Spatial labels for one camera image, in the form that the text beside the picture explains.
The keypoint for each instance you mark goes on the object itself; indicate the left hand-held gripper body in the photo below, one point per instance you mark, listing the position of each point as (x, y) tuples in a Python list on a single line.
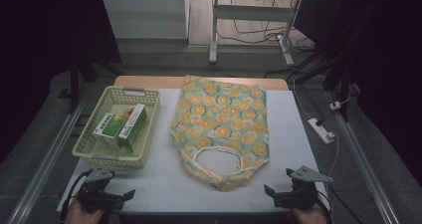
[(96, 197)]

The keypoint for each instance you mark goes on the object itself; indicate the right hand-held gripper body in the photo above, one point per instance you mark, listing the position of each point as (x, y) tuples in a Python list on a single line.
[(298, 197)]

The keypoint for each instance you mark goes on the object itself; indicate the pale yellow plastic basket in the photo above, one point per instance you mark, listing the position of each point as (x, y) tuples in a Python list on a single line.
[(99, 151)]

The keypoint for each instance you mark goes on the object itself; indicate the green and white box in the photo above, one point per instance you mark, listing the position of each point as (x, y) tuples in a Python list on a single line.
[(107, 127), (132, 126)]

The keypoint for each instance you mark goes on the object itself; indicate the orange print cloth bag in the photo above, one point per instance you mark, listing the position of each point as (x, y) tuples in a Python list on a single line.
[(222, 117)]

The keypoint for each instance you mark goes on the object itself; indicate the person's right hand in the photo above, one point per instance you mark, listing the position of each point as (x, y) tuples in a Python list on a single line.
[(310, 215)]

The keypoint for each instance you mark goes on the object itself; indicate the person's left hand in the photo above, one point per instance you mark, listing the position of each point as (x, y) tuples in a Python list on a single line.
[(79, 215)]

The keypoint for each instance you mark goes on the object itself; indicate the white power strip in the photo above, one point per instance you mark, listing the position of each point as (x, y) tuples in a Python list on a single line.
[(320, 130)]

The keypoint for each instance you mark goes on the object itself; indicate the white plug adapter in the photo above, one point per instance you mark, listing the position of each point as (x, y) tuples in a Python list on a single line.
[(335, 105)]

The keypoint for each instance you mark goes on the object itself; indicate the black stand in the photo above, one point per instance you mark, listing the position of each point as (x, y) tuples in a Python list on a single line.
[(341, 84), (74, 81)]

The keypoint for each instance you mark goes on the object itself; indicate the grey cabinet panel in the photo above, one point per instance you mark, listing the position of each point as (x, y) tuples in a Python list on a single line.
[(142, 15)]

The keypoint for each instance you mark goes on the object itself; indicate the aluminium rail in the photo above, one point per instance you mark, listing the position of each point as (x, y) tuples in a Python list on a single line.
[(365, 164), (43, 164)]

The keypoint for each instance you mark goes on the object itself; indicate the white desk frame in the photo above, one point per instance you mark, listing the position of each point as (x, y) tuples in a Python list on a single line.
[(252, 13)]

